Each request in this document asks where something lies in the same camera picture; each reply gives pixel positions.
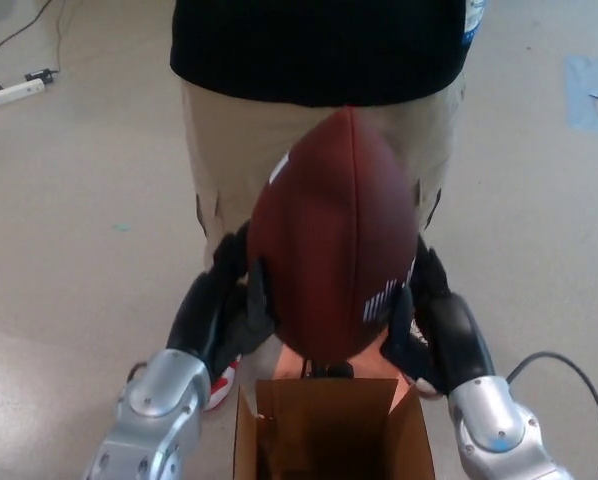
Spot robot right black hand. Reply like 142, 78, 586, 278
381, 238, 496, 400

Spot robot left black hand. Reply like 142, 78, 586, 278
166, 219, 276, 375

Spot brown leather american football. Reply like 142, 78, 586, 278
246, 104, 421, 363

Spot person's left red white sneaker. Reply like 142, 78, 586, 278
407, 318, 444, 401

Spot person's red white sneaker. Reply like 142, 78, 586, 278
407, 318, 444, 401
204, 353, 243, 412

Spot person's right red white sneaker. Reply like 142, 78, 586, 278
204, 353, 243, 412

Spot person's khaki shorts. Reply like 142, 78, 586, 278
180, 68, 469, 274

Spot person's black shirt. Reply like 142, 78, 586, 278
169, 0, 474, 109

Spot small black device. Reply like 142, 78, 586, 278
300, 356, 355, 381

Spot open brown cardboard box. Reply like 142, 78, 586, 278
232, 378, 436, 480

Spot blue tape patch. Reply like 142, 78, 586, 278
563, 53, 598, 136

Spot black power adapter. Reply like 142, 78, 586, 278
24, 68, 61, 86

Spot white power strip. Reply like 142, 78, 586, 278
0, 78, 47, 113

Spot black robot wrist cable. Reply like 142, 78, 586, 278
506, 351, 598, 472

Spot thin black adapter cable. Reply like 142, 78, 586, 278
51, 0, 71, 74

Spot black cable with plug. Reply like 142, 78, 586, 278
0, 0, 55, 92

